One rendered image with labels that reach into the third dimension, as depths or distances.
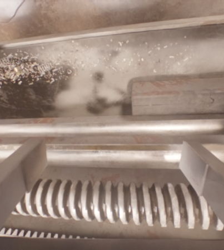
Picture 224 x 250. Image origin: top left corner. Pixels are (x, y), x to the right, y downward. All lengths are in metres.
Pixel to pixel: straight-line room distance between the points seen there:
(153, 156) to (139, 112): 0.21
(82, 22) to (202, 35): 0.54
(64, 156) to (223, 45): 0.37
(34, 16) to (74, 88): 0.50
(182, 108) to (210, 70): 0.11
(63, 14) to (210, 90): 0.65
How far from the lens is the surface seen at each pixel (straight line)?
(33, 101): 0.56
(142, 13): 0.81
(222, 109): 0.44
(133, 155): 0.21
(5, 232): 0.30
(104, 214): 0.19
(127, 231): 0.26
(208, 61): 0.45
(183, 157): 0.17
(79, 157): 0.23
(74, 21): 0.85
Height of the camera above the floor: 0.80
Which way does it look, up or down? 48 degrees down
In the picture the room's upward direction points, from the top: 170 degrees counter-clockwise
